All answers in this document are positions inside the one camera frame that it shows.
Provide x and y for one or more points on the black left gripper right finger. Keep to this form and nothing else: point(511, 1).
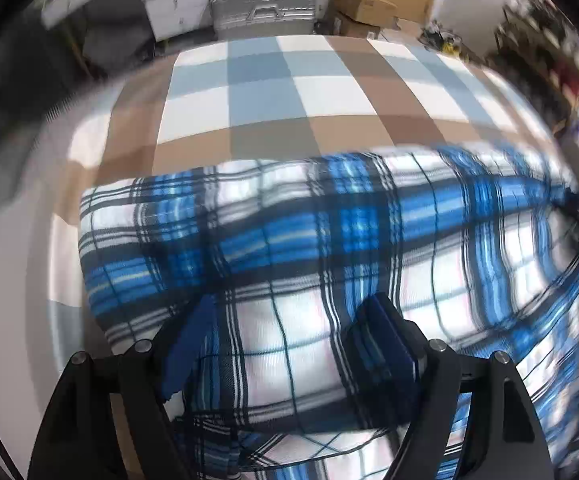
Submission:
point(409, 380)

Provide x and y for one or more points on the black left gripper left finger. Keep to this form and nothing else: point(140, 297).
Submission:
point(106, 418)

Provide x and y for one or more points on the blue white plaid blanket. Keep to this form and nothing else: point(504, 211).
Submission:
point(262, 268)

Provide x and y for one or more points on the brown blue checkered bed sheet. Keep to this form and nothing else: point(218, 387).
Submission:
point(278, 98)

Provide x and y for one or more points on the wooden shoe rack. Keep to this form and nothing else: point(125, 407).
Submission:
point(537, 48)

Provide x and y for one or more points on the brown cardboard box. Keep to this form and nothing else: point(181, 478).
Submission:
point(364, 19)

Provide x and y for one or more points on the silver hard suitcase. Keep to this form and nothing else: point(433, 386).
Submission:
point(242, 19)

